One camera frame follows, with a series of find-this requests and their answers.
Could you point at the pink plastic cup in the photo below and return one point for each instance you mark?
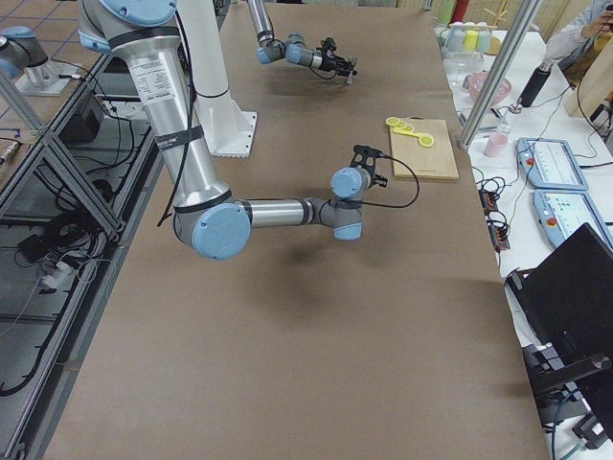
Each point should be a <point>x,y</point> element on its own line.
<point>496,142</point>

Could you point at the black water bottle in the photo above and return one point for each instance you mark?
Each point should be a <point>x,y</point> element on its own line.
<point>535,83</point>

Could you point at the small clear glass bottle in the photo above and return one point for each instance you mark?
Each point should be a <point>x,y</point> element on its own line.
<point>509,119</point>

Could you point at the far blue teach pendant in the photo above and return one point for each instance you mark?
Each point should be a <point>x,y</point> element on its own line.
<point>549,164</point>

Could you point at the lemon slice on knife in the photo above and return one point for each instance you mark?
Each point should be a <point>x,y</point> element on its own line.
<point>426,141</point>

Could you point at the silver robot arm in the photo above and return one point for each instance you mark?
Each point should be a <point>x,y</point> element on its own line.
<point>173,54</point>
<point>293,48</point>

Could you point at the near blue teach pendant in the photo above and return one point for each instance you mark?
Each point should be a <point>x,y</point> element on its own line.
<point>562,212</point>

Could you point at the bamboo cutting board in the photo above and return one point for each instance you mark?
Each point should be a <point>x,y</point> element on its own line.
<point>437,162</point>

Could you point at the aluminium frame post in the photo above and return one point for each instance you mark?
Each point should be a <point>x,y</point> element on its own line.
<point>510,45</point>

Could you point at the black computer monitor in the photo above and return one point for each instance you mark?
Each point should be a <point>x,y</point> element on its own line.
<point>567,301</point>

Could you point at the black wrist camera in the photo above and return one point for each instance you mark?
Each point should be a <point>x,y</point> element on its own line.
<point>328,45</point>

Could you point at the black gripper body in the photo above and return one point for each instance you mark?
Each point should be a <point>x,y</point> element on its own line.
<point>329,61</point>
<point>377,179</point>

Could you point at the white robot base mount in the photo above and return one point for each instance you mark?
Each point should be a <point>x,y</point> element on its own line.
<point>229,131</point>

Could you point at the blue teach pendant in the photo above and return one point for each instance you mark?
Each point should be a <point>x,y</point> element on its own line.
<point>562,212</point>
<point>549,164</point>

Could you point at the yellow plastic knife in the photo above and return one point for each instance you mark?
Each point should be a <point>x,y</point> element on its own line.
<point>414,134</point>

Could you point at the wine glass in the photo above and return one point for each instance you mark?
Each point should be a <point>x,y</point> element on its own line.
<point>460,67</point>

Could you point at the lemon slice top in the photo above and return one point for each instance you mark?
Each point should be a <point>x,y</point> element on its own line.
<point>392,121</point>

